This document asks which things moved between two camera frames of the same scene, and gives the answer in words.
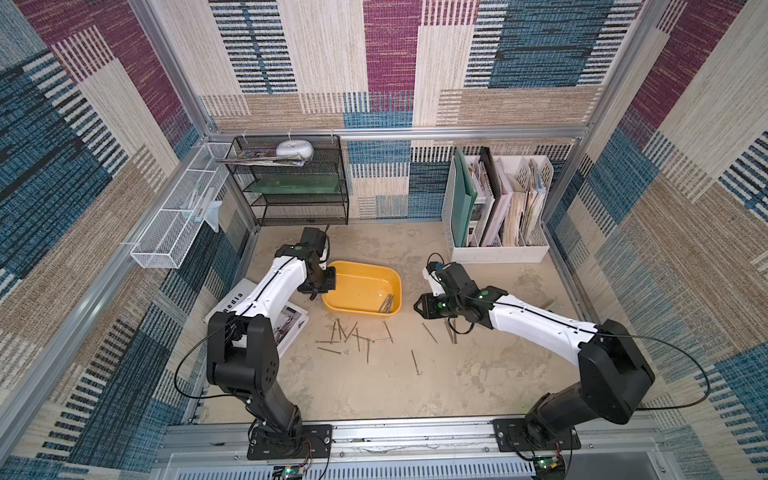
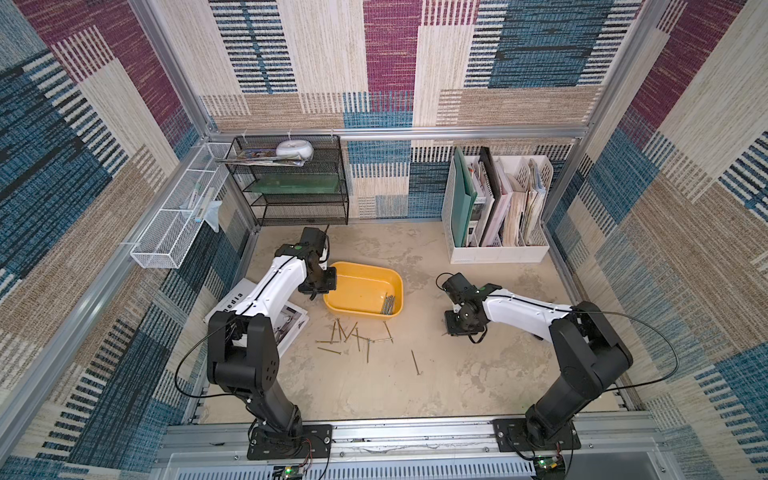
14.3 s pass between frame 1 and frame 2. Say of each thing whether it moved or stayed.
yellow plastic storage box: stayed
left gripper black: stayed
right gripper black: moved
